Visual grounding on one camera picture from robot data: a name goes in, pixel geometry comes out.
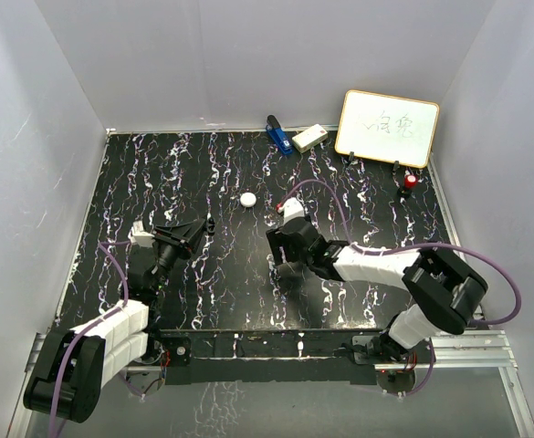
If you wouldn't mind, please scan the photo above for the white earbud charging case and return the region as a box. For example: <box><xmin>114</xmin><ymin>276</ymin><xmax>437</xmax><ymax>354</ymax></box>
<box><xmin>239</xmin><ymin>192</ymin><xmax>257</xmax><ymax>208</ymax></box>

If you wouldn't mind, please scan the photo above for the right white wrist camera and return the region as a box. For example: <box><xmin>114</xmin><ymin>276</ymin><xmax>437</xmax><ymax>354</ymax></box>
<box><xmin>276</xmin><ymin>197</ymin><xmax>306</xmax><ymax>224</ymax></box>

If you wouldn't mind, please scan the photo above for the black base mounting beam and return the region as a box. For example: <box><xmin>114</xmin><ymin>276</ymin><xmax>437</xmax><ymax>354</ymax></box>
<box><xmin>110</xmin><ymin>328</ymin><xmax>436</xmax><ymax>389</ymax></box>

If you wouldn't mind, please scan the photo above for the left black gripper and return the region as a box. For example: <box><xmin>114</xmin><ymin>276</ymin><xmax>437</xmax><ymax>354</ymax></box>
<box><xmin>152</xmin><ymin>219</ymin><xmax>206</xmax><ymax>292</ymax></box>

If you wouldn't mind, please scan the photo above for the blue stapler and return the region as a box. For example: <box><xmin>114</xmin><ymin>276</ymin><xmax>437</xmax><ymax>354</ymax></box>
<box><xmin>266</xmin><ymin>114</ymin><xmax>293</xmax><ymax>155</ymax></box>

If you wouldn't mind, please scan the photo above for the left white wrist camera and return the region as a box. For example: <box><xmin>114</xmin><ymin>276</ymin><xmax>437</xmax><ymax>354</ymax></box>
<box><xmin>129</xmin><ymin>221</ymin><xmax>153</xmax><ymax>248</ymax></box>

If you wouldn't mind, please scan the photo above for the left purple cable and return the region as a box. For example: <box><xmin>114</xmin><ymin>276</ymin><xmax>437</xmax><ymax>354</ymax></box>
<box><xmin>47</xmin><ymin>240</ymin><xmax>133</xmax><ymax>438</ymax></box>

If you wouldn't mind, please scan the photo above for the white staple box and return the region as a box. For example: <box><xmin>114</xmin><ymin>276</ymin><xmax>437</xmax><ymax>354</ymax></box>
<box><xmin>291</xmin><ymin>124</ymin><xmax>328</xmax><ymax>153</ymax></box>

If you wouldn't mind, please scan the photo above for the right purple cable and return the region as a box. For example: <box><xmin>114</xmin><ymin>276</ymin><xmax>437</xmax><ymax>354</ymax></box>
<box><xmin>280</xmin><ymin>180</ymin><xmax>522</xmax><ymax>396</ymax></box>

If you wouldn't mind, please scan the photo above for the small whiteboard yellow frame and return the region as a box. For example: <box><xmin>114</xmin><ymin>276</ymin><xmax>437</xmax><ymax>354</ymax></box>
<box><xmin>334</xmin><ymin>89</ymin><xmax>440</xmax><ymax>169</ymax></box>

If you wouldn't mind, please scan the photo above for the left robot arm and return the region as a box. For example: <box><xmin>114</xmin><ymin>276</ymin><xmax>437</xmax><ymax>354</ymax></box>
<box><xmin>23</xmin><ymin>216</ymin><xmax>215</xmax><ymax>423</ymax></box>

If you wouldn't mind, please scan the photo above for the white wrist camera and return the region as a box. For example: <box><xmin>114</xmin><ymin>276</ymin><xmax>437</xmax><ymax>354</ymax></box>
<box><xmin>129</xmin><ymin>221</ymin><xmax>153</xmax><ymax>248</ymax></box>
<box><xmin>276</xmin><ymin>197</ymin><xmax>306</xmax><ymax>224</ymax></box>

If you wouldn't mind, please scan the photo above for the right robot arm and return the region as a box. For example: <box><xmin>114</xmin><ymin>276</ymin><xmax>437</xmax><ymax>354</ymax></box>
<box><xmin>266</xmin><ymin>217</ymin><xmax>487</xmax><ymax>362</ymax></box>

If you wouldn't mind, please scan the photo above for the purple cable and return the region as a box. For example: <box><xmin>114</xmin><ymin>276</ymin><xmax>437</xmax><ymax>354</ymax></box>
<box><xmin>280</xmin><ymin>180</ymin><xmax>522</xmax><ymax>396</ymax></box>
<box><xmin>47</xmin><ymin>240</ymin><xmax>133</xmax><ymax>438</ymax></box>

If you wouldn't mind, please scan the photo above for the aluminium rail frame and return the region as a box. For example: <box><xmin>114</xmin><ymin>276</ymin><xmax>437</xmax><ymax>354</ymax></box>
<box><xmin>5</xmin><ymin>127</ymin><xmax>534</xmax><ymax>438</ymax></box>

